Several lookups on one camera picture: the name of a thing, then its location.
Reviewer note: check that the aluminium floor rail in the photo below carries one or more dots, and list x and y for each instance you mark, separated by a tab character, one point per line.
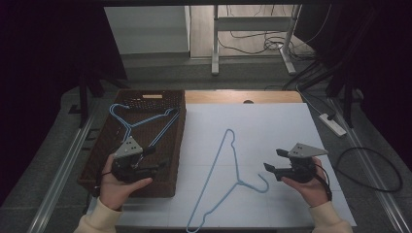
375	171
61	168

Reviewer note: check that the white table mat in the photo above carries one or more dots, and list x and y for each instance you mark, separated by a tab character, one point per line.
275	123

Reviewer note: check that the white cabinet panel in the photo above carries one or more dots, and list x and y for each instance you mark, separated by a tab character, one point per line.
145	29

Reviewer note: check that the white power strip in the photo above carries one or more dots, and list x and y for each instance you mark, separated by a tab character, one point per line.
333	126

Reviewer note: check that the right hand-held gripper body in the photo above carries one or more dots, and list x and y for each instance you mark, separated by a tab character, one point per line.
301	168

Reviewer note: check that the dark curtain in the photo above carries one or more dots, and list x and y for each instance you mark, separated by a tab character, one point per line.
382	64
42	64

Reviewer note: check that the dark brown woven basket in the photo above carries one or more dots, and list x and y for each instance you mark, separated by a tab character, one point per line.
168	174

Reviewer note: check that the person's right hand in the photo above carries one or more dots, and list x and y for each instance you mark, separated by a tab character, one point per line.
314	191

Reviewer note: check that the person's left hand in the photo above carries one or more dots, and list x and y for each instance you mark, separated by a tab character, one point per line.
111	192

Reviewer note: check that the white metal desk frame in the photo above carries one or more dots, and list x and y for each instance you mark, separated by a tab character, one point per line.
252	23

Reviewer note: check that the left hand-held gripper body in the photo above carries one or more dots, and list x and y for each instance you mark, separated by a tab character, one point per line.
129	149

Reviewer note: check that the black stand legs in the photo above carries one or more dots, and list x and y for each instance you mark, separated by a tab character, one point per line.
85	97
348	100

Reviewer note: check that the black plug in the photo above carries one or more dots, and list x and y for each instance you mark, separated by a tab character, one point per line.
331	116

